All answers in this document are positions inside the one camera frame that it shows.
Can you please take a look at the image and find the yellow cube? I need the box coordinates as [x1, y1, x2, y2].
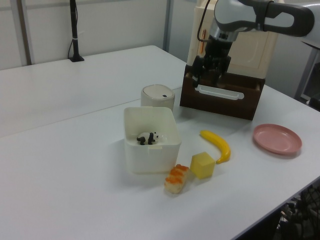
[189, 151, 216, 180]

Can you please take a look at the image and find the cream mini trash can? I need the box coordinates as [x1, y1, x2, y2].
[140, 84, 175, 112]

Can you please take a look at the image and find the yellow toy banana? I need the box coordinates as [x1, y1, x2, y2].
[199, 129, 232, 165]

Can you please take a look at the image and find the pink plate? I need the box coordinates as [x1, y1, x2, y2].
[252, 123, 303, 156]

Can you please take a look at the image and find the orange box latch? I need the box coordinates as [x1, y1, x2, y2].
[199, 29, 208, 55]

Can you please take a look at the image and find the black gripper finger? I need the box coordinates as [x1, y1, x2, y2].
[191, 55, 206, 89]
[215, 55, 232, 88]

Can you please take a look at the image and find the dark wood drawer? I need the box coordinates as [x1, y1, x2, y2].
[179, 63, 264, 122]

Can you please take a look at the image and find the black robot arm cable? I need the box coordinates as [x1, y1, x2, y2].
[196, 0, 212, 43]

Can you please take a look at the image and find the cream storage box with handles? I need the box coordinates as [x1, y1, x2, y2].
[186, 0, 280, 80]

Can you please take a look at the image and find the white drawer handle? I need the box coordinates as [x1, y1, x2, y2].
[193, 84, 245, 102]

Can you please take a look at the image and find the toy panda figure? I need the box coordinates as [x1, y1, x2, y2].
[136, 131, 160, 146]

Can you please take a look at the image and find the white plastic box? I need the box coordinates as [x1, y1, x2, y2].
[123, 106, 182, 175]

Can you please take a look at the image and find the toy salmon roe sushi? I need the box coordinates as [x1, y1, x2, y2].
[164, 164, 190, 195]

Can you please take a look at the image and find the thin black cable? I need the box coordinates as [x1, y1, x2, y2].
[67, 37, 75, 60]

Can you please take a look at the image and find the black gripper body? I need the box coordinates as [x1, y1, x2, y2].
[203, 33, 235, 76]

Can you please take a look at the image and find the black stand pole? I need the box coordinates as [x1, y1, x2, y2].
[68, 0, 85, 63]

